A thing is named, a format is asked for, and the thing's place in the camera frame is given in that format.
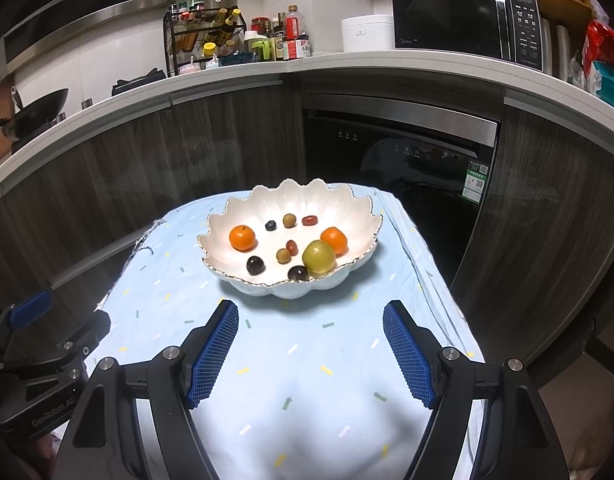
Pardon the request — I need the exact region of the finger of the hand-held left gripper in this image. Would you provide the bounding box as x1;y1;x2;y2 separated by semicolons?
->
0;290;53;341
2;310;112;378

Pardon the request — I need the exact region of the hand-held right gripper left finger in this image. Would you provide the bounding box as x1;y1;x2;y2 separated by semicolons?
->
52;299;239;480

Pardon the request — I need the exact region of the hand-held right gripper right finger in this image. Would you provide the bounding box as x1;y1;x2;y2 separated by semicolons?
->
383;300;570;480

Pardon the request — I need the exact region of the small orange mandarin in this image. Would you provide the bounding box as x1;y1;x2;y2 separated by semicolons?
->
229;224;258;252

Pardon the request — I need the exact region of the large orange mandarin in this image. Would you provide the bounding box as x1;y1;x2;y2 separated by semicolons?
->
319;227;349;256

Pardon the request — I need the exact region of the white scalloped bowl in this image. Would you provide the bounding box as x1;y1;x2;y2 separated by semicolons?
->
197;177;384;301

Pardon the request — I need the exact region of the light blue patterned tablecloth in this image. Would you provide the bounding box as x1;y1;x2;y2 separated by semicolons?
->
94;185;488;480

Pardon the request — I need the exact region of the black built-in dishwasher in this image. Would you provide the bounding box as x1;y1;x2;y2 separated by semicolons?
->
301;92;502;286

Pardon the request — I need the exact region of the black wok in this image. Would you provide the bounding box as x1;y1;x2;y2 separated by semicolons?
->
0;88;69;142

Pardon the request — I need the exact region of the dark wood kitchen cabinet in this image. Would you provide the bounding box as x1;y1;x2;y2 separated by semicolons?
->
0;67;614;376

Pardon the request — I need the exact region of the black gas stove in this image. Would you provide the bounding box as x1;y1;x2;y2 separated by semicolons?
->
111;67;167;96

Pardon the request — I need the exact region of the white kitchen countertop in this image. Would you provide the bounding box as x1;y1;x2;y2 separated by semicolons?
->
0;50;614;196

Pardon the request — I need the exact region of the dark teal dish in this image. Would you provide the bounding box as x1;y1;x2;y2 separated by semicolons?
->
219;52;260;67

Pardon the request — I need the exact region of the green and white jar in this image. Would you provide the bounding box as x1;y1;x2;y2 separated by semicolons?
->
244;31;272;62

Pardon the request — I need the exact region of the steel and black range hood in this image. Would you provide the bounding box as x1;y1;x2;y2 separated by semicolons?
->
2;0;184;61

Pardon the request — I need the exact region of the white rice cooker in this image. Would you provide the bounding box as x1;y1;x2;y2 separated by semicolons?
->
341;15;394;53

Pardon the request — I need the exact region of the teal package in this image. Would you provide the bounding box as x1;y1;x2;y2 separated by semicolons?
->
589;60;614;113

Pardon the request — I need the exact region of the cluster of condiment bottles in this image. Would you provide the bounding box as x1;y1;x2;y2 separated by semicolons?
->
168;1;312;68

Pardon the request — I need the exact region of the black microwave oven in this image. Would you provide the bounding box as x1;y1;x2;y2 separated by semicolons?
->
391;0;544;72

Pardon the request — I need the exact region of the red plastic bag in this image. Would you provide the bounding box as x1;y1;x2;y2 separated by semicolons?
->
582;20;614;73

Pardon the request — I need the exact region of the black wire spice rack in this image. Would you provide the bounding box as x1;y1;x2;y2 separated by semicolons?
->
163;7;248;75

